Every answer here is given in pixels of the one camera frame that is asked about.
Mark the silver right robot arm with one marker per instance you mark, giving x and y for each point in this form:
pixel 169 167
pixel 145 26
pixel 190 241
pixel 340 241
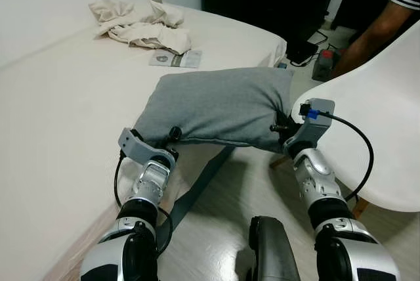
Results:
pixel 318 179

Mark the white bed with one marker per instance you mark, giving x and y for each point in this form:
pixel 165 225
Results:
pixel 65 110

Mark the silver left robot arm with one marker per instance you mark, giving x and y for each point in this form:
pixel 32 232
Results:
pixel 147 186

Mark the dark grey robot leg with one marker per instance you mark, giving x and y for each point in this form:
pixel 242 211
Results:
pixel 272 248

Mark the crumpled beige cloth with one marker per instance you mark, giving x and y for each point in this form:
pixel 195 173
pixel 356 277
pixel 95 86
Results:
pixel 141 28

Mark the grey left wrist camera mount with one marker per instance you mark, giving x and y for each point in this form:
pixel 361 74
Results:
pixel 134 143

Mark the grey device with red top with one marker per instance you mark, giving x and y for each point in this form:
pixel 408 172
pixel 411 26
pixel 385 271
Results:
pixel 324 64

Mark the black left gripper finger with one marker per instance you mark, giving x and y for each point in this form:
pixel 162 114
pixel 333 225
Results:
pixel 174 132

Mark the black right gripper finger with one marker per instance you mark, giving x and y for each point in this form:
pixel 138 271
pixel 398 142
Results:
pixel 280 127

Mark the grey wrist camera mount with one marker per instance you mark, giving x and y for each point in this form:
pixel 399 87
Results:
pixel 134 143
pixel 318 130

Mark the white plastic chair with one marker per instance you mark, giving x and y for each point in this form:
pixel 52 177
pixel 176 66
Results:
pixel 380 136

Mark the grey printed booklet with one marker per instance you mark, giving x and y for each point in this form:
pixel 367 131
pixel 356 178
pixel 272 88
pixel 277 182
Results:
pixel 176 58

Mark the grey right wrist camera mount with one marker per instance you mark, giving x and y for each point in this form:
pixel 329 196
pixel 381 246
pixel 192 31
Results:
pixel 318 130

